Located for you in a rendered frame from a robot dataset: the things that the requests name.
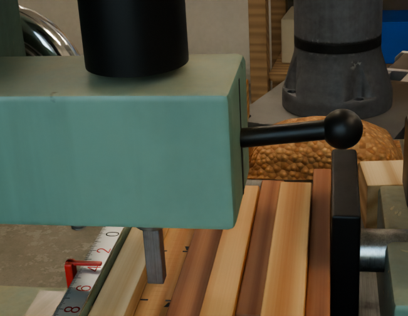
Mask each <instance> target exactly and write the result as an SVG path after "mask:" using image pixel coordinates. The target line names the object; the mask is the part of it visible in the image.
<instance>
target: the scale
mask: <svg viewBox="0 0 408 316"><path fill-rule="evenodd" d="M123 229H124V227H110V226H104V227H103V228H102V230H101V232H100V233H99V235H98V237H97V238H96V240H95V242H94V244H93V246H92V247H91V249H90V251H89V252H88V254H87V256H86V258H85V259H84V261H102V265H101V266H81V267H80V268H79V270H78V272H77V273H76V275H75V277H74V279H73V281H72V282H71V284H70V286H69V287H68V289H67V291H66V293H65V295H64V296H63V298H62V300H61V302H60V304H59V305H58V307H57V309H56V310H55V312H54V314H53V316H79V314H80V312H81V310H82V308H83V307H84V305H85V303H86V301H87V299H88V297H89V295H90V293H91V291H92V289H93V287H94V286H95V284H96V282H97V280H98V277H99V276H100V274H101V272H102V270H103V268H104V266H105V264H106V262H107V260H108V258H109V256H110V254H111V252H112V251H113V249H114V247H115V245H116V243H117V241H118V239H119V237H120V235H121V233H122V231H123Z"/></svg>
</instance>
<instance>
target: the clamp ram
mask: <svg viewBox="0 0 408 316"><path fill-rule="evenodd" d="M391 242H408V229H378V228H361V212H360V194H359V184H358V165H357V152H356V150H354V149H333V150H332V193H331V268H330V316H358V305H359V281H360V271H365V272H384V269H385V250H386V247H387V245H388V244H389V243H391Z"/></svg>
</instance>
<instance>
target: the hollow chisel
mask: <svg viewBox="0 0 408 316"><path fill-rule="evenodd" d="M143 237H144V250H145V262H146V269H147V282H148V283H153V284H164V281H165V278H166V276H167V274H166V266H165V251H164V237H163V230H162V229H161V230H158V231H143Z"/></svg>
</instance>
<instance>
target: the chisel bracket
mask: <svg viewBox="0 0 408 316"><path fill-rule="evenodd" d="M246 127H248V113H247V94H246V61H245V59H244V57H243V55H239V54H191V55H189V61H188V62H187V63H186V64H185V65H184V66H182V67H180V68H178V69H176V70H172V71H169V72H166V73H161V74H158V75H150V76H141V77H130V78H115V77H107V76H100V75H95V74H92V73H90V72H89V71H87V70H86V68H85V60H84V56H1V57H0V224H33V225H59V226H110V227H136V228H138V229H139V230H142V231H158V230H161V229H163V228H187V229H231V228H234V226H235V224H236V221H237V218H238V214H239V209H240V205H241V201H242V198H243V195H244V188H245V185H246V180H247V177H248V172H249V147H245V148H241V146H240V131H241V128H246Z"/></svg>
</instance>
